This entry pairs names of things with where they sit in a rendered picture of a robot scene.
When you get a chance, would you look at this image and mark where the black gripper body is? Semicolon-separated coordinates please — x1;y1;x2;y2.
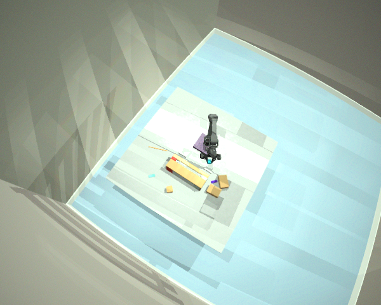
200;150;222;160

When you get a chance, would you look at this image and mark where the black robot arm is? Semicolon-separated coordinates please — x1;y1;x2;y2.
203;114;219;158

